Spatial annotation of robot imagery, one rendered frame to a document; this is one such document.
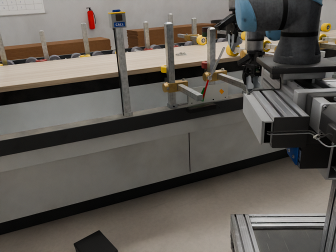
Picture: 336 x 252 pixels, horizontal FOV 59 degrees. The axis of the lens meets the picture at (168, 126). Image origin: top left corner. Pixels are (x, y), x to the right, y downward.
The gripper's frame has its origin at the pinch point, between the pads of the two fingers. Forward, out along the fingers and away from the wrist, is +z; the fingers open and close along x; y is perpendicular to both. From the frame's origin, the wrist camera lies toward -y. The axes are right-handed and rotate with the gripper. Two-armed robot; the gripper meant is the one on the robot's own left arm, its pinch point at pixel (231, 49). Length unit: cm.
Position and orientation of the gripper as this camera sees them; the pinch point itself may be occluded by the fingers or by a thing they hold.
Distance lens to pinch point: 166.3
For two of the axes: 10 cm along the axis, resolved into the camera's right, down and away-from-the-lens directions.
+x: -3.7, -3.3, 8.7
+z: 0.5, 9.2, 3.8
